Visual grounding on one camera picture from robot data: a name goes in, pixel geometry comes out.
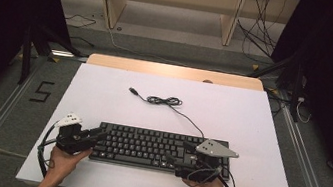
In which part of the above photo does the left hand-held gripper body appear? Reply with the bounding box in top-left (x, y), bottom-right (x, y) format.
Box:
top-left (49, 108), bottom-right (99, 160)

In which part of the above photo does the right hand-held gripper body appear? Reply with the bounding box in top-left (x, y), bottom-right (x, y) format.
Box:
top-left (172, 133), bottom-right (243, 187)

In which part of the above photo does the black keyboard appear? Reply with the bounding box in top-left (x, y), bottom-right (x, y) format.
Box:
top-left (87, 120), bottom-right (237, 183)

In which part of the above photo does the person's left hand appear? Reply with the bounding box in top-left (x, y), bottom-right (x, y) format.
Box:
top-left (44, 141), bottom-right (95, 187)

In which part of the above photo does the white board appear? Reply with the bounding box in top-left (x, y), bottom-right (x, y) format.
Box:
top-left (14, 54), bottom-right (318, 187)

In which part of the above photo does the black metal stand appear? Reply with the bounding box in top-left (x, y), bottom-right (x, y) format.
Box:
top-left (14, 20), bottom-right (88, 95)
top-left (239, 45), bottom-right (310, 125)

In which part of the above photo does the left hand-held gripper cable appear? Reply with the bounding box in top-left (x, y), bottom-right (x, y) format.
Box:
top-left (32, 118), bottom-right (63, 181)

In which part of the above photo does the black keyboard cable with plug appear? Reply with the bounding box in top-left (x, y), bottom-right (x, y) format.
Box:
top-left (122, 86), bottom-right (212, 140)

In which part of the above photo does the white looped cable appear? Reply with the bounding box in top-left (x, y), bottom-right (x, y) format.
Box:
top-left (293, 96), bottom-right (315, 125)

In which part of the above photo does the black floor cable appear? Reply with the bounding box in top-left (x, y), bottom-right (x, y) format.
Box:
top-left (63, 12), bottom-right (99, 33)

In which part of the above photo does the bundle of black cables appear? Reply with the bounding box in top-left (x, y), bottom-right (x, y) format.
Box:
top-left (230, 0), bottom-right (286, 67)

